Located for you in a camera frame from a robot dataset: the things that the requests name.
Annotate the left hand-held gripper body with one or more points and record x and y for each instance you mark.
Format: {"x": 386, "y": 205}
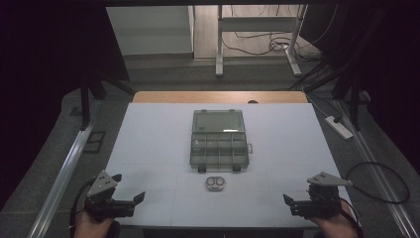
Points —
{"x": 102, "y": 185}

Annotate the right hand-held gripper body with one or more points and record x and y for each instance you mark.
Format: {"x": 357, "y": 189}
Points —
{"x": 325, "y": 198}

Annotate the person's right hand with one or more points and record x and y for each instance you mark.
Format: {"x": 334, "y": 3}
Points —
{"x": 338, "y": 226}

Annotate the person's left hand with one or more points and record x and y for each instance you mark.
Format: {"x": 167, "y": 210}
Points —
{"x": 90, "y": 228}

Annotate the white board table cover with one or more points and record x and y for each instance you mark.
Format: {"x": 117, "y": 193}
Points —
{"x": 158, "y": 139}

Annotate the white power strip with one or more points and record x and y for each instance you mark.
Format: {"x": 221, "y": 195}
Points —
{"x": 340, "y": 129}

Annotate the black plug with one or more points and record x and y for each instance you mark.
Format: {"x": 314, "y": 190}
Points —
{"x": 337, "y": 119}

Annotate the black metal stand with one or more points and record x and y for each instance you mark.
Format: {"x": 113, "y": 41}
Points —
{"x": 85, "y": 99}
{"x": 355, "y": 99}

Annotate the clear plastic compartment box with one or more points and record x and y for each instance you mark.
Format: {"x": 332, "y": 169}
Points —
{"x": 218, "y": 145}

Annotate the wooden table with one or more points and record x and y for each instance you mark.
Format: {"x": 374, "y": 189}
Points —
{"x": 198, "y": 96}

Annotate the white cabinet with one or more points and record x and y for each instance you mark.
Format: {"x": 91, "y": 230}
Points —
{"x": 148, "y": 29}

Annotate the metal floor rail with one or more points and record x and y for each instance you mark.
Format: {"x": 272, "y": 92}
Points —
{"x": 379, "y": 172}
{"x": 66, "y": 168}

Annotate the white table frame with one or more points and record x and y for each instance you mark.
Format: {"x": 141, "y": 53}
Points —
{"x": 257, "y": 24}

